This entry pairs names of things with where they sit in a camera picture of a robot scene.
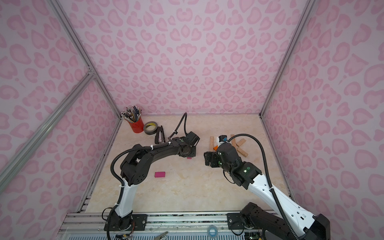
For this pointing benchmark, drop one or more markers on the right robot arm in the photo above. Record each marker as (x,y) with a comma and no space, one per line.
(290,221)

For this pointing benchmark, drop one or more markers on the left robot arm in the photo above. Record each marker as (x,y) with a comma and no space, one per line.
(131,168)

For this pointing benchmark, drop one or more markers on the black stapler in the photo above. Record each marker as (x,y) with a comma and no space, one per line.
(160,136)

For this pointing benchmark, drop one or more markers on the wooden block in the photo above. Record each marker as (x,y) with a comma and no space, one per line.
(211,144)
(233,141)
(242,152)
(240,142)

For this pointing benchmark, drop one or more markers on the wooden block top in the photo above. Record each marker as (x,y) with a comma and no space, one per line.
(211,144)

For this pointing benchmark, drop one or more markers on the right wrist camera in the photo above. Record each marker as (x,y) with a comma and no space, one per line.
(222,138)

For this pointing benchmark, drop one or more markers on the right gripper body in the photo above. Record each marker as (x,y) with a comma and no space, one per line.
(212,159)

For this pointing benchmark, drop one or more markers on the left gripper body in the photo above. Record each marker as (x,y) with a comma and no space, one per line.
(190,150)

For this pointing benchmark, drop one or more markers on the bundle of coloured pencils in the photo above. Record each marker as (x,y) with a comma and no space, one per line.
(132,114)

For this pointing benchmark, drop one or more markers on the black tape roll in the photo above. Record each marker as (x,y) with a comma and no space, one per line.
(150,128)

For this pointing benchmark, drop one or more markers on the red pencil cup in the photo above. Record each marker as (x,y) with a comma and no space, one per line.
(138,126)

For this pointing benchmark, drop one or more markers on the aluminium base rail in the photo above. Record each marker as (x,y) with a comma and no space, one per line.
(163,225)

